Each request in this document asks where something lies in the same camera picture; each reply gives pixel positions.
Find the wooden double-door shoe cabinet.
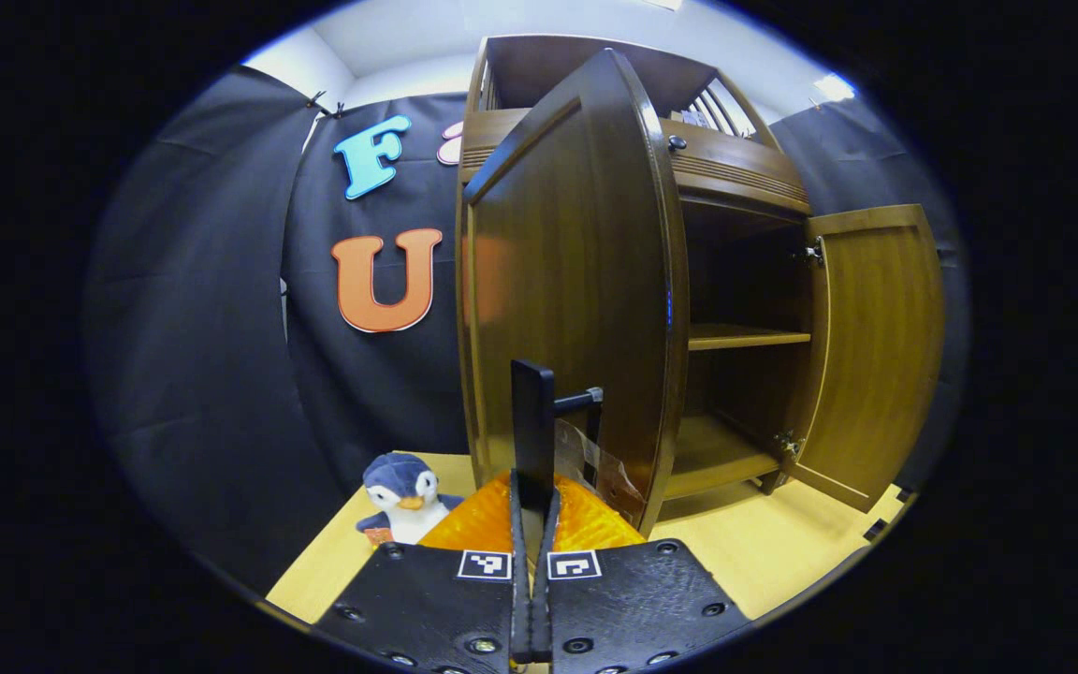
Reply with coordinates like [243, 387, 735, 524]
[455, 35, 816, 502]

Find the wooden shoe cabinet door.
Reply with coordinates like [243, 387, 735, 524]
[787, 204, 947, 514]
[457, 47, 692, 539]

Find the black cabinet door handle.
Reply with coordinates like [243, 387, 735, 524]
[511, 359, 605, 511]

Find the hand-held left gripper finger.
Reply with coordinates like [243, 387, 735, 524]
[532, 473, 753, 674]
[313, 468, 540, 674]

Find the penguin plush toy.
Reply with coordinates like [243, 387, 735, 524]
[355, 452, 465, 547]

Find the black backdrop cloth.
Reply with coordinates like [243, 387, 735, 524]
[85, 66, 970, 595]

